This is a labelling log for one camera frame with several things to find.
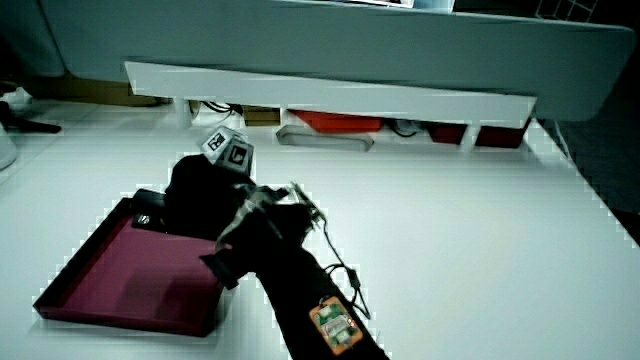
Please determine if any person's right hand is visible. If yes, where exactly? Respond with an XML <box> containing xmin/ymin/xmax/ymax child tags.
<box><xmin>163</xmin><ymin>125</ymin><xmax>327</xmax><ymax>247</ymax></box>

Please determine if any black stapler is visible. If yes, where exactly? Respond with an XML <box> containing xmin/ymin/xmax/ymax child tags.
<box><xmin>130</xmin><ymin>188</ymin><xmax>169</xmax><ymax>233</ymax></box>

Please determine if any maroon square plate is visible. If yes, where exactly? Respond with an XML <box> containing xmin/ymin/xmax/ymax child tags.
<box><xmin>32</xmin><ymin>196</ymin><xmax>227</xmax><ymax>338</ymax></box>

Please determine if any small cardboard box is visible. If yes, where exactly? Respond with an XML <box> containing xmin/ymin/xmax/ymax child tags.
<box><xmin>242</xmin><ymin>105</ymin><xmax>282</xmax><ymax>128</ymax></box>

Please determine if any grey flat tray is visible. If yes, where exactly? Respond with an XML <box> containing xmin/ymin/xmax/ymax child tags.
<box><xmin>275</xmin><ymin>124</ymin><xmax>376</xmax><ymax>154</ymax></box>

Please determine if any brown cardboard box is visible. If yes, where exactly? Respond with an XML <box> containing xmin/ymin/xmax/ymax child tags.
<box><xmin>23</xmin><ymin>72</ymin><xmax>172</xmax><ymax>108</ymax></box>

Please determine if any white desk shelf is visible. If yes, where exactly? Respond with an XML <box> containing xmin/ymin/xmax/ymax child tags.
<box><xmin>123</xmin><ymin>60</ymin><xmax>539</xmax><ymax>152</ymax></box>

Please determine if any red flat box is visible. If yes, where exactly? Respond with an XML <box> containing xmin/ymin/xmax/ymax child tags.
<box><xmin>288</xmin><ymin>109</ymin><xmax>386</xmax><ymax>135</ymax></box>

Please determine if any orange circuit board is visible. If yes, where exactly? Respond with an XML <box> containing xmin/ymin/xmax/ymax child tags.
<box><xmin>308</xmin><ymin>295</ymin><xmax>365</xmax><ymax>357</ymax></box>

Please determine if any black stand foot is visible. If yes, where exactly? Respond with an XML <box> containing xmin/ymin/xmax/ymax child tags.
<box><xmin>0</xmin><ymin>99</ymin><xmax>63</xmax><ymax>135</ymax></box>

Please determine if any grey partition panel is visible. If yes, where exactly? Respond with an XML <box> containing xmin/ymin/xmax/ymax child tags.
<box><xmin>38</xmin><ymin>0</ymin><xmax>637</xmax><ymax>123</ymax></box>

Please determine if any dark red box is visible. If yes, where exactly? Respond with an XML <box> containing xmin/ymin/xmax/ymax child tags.
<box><xmin>473</xmin><ymin>118</ymin><xmax>532</xmax><ymax>150</ymax></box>
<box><xmin>427</xmin><ymin>121</ymin><xmax>469</xmax><ymax>147</ymax></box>

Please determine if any black cable bundle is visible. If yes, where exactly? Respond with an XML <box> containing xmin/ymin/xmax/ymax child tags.
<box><xmin>386</xmin><ymin>118</ymin><xmax>426</xmax><ymax>139</ymax></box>
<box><xmin>199</xmin><ymin>100</ymin><xmax>245</xmax><ymax>116</ymax></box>

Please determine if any black glove cable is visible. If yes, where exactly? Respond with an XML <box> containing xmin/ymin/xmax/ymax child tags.
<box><xmin>319</xmin><ymin>215</ymin><xmax>373</xmax><ymax>321</ymax></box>

